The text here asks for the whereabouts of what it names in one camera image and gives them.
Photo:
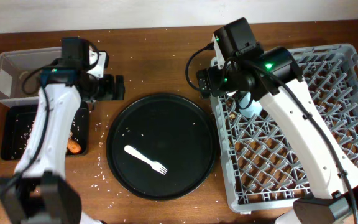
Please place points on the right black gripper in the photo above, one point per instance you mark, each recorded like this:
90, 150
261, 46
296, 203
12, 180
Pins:
214, 74

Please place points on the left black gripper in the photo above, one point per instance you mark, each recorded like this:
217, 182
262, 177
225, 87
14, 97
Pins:
110, 88

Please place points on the light blue cup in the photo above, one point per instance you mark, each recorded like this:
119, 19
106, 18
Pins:
247, 106

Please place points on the orange carrot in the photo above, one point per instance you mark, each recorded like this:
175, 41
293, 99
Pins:
73, 147

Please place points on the white plastic fork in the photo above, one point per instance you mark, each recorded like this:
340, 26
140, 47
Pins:
156, 166

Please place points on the rice and peanut leftovers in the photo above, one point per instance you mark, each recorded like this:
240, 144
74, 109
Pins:
27, 133

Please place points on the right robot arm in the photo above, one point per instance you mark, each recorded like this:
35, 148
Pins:
287, 123

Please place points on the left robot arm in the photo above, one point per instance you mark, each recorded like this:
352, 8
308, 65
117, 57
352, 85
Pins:
38, 192

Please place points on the grey dishwasher rack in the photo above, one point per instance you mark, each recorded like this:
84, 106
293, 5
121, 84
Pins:
260, 169

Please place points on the clear plastic waste bin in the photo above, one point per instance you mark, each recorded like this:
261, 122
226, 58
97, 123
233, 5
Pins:
15, 66

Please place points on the round black serving tray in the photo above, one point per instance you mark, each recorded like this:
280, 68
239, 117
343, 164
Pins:
171, 130

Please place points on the black rectangular tray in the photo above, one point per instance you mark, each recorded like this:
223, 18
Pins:
19, 117

